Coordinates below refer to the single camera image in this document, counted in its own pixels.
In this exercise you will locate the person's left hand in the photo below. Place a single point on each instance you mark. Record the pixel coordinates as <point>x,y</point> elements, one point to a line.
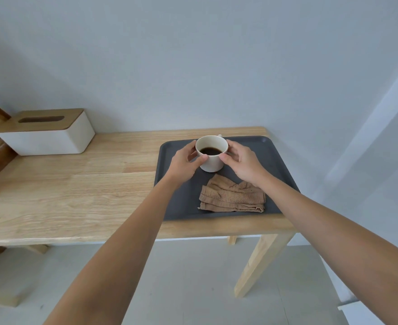
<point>180,167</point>

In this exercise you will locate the dark grey tray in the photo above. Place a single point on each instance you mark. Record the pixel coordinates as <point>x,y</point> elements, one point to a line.
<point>182,199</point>

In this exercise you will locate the person's right forearm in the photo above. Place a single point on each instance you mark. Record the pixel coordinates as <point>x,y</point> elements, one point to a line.
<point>337,240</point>

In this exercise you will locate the person's right thumb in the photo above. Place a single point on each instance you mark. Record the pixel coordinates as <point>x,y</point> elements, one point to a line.
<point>225,159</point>

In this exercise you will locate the person's right hand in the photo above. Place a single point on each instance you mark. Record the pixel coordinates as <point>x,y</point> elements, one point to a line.
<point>244,165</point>

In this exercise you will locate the person's left thumb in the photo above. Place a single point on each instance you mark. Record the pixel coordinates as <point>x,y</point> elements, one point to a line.
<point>200,160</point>

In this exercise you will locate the person's left forearm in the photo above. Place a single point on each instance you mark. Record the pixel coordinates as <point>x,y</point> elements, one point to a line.
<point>117,260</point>

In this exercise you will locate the white ceramic cup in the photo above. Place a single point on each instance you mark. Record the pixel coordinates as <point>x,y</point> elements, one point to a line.
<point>213,164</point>

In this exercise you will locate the light wooden table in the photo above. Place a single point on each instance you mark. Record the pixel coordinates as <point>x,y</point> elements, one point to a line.
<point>67,186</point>

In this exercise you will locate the white tissue box wooden lid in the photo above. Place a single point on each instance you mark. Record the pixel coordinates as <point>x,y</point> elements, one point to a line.
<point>46,140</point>

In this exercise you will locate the black coffee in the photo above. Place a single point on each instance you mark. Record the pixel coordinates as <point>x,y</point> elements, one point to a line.
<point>210,151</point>

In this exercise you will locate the folded brown towel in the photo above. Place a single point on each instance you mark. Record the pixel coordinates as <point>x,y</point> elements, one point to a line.
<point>231,198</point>

